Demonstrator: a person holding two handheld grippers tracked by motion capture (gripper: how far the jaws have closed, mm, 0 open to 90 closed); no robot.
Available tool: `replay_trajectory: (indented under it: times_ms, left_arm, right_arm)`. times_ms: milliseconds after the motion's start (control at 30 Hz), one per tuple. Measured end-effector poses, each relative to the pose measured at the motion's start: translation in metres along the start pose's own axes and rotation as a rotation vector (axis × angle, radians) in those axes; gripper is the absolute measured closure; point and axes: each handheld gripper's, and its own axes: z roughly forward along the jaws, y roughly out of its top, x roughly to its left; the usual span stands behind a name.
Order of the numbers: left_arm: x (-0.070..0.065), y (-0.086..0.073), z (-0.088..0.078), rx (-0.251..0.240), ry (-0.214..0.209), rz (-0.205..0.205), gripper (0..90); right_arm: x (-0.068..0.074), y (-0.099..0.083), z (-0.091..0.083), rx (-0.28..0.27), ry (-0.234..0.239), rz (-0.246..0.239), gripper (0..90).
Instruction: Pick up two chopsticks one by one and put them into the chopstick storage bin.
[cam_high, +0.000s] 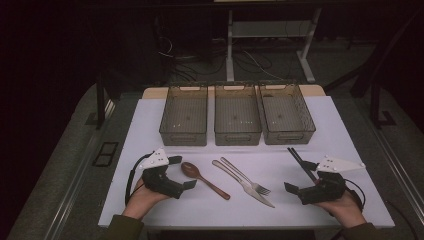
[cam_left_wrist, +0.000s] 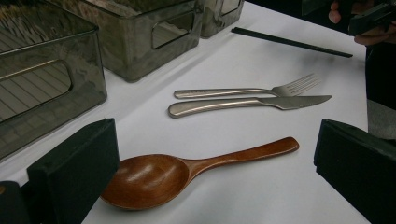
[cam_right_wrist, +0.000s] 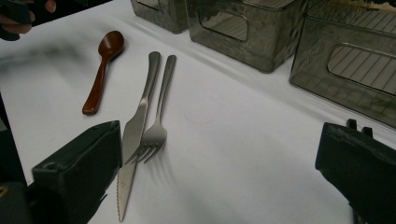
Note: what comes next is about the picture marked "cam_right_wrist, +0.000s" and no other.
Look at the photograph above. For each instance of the brown wooden spoon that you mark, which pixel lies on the brown wooden spoon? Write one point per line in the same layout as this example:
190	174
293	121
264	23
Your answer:
107	46

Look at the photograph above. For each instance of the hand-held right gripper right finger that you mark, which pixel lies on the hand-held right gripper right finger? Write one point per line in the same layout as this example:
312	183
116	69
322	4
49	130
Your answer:
361	168

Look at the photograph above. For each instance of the smoky clear plastic bin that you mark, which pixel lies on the smoky clear plastic bin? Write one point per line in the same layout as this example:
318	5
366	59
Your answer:
314	71
264	46
162	17

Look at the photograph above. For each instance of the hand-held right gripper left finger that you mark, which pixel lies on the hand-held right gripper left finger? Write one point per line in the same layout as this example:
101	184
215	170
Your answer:
77	168

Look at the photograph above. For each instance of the steel table knife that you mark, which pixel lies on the steel table knife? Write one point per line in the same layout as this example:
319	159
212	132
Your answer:
132	133

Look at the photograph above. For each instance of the steel fork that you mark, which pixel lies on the steel fork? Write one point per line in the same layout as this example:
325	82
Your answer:
154	135

